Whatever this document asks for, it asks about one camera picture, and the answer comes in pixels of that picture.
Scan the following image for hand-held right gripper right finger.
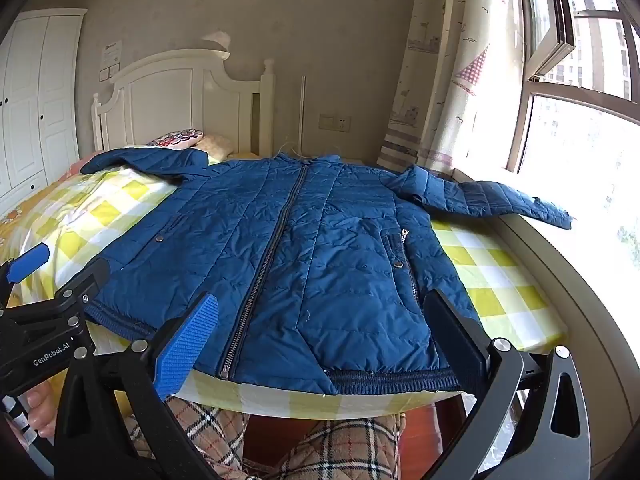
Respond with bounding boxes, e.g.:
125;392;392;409
422;287;593;480

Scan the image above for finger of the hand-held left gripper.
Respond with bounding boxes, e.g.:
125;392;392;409
52;258;112;313
0;242;51;311

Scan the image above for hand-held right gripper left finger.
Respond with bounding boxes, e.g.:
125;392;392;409
52;292;236;480

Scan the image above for blue quilted jacket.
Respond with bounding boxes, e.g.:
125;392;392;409
80;149;573;396

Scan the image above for person's left hand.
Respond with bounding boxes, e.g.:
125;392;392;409
25;379;57;438

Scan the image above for orange patterned quilt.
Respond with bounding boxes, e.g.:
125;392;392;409
0;154;98;256

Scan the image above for yellow checked bed sheet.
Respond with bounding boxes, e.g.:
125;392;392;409
0;147;568;418

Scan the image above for person's plaid trousers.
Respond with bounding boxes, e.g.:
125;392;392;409
122;395;406;480

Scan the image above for patterned pillow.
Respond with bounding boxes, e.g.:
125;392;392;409
147;127;206;150

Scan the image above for white wardrobe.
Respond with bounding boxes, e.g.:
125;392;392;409
0;8;88;206

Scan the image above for beige pillow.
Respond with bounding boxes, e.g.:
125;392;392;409
195;132;236;163

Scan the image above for white wooden headboard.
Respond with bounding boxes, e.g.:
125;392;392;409
91;49;277;158

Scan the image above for window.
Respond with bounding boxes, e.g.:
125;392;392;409
505;0;640;241

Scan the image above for thin white pole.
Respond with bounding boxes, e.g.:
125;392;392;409
299;76;307;158

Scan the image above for printed curtain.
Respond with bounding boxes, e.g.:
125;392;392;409
377;0;521;176

